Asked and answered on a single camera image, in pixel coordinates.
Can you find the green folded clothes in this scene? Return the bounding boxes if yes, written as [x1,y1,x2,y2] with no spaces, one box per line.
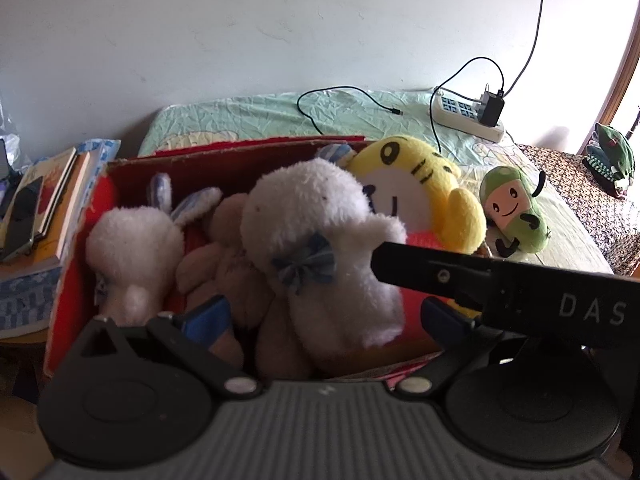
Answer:
[582,122,636,200]

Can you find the yellow tiger plush toy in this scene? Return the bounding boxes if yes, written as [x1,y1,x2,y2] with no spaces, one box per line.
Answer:
[316,136,487,255]

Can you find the black smartphone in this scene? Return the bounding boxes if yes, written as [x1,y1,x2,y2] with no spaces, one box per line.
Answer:
[1,177,43,262]

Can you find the green bean plush toy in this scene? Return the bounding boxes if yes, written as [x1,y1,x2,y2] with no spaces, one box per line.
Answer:
[480,166,551,258]

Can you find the black charger adapter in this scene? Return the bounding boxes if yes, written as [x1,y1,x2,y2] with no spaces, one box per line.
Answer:
[476,86,504,127]

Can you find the green cartoon bed sheet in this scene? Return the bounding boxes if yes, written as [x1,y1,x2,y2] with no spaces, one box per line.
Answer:
[139,90,538,193]

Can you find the white power strip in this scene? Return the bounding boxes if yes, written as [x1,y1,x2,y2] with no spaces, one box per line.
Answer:
[432,94,504,143]

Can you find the white plush dog blue bow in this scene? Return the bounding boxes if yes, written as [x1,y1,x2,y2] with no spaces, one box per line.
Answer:
[241,158,407,359]

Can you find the black usb cable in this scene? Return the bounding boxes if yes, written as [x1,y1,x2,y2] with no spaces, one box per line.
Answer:
[296,56,507,156]

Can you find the red cardboard box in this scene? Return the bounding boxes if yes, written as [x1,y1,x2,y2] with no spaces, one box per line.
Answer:
[41,134,446,386]

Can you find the white plush bunny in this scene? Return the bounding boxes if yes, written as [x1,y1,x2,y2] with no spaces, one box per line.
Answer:
[86,174,222,326]

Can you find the stack of books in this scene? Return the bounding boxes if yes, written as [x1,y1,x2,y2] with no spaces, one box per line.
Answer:
[1,139,120,339]

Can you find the patterned brown blanket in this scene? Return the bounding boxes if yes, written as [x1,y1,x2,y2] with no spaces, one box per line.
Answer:
[518,144,639,275]

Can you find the pink plush bear keychain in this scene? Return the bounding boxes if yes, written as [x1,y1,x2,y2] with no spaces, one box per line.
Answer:
[176,193,311,380]

